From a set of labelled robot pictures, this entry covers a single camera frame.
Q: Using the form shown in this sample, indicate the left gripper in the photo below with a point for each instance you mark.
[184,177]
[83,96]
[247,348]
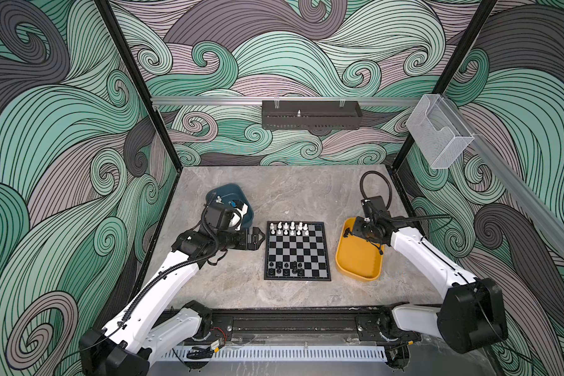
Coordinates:
[254,243]

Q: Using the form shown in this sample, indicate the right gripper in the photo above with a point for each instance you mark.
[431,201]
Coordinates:
[359,222]

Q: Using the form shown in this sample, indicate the black white chessboard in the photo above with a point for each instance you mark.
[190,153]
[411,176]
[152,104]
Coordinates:
[310,250]

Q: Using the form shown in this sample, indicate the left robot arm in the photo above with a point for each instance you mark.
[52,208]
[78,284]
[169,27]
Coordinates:
[131,342]

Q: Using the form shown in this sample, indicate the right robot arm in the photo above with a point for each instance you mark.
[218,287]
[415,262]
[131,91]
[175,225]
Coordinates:
[471,314]

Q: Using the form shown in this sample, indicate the white chess pieces group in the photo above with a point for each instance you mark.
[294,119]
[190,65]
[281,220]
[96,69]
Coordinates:
[292,228]

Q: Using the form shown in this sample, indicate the black chess pieces group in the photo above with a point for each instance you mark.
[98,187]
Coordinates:
[285,270]

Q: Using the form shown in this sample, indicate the yellow plastic tray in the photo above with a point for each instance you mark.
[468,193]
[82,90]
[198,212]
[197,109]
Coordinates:
[357,258]

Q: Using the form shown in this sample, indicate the teal plastic bin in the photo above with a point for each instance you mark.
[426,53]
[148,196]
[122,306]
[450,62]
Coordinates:
[231,194]

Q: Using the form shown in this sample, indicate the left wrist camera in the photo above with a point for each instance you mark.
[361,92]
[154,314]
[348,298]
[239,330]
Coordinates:
[237,218]

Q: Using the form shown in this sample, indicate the clear plastic wall box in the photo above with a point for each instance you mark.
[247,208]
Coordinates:
[439,130]

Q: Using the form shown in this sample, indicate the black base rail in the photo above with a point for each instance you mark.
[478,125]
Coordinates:
[383,325]

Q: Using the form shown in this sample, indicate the white slotted cable duct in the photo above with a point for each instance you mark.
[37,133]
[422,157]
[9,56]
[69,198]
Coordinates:
[368,354]

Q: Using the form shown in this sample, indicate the black perforated wall shelf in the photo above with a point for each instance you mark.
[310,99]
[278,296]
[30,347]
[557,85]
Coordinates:
[311,116]

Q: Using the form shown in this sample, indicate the aluminium wall rail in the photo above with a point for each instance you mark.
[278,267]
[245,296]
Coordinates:
[257,101]

